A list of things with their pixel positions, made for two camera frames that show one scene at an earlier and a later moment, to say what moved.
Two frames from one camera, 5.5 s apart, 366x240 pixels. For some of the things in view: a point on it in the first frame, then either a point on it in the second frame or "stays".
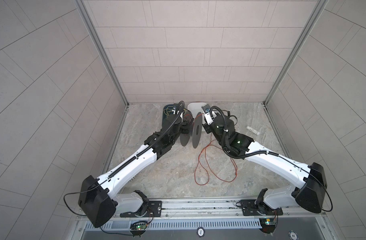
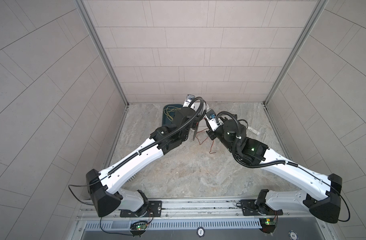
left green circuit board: [140, 225] stays
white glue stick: [252, 130] stays
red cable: [201, 175] -> [205, 140]
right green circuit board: [268, 225] stays
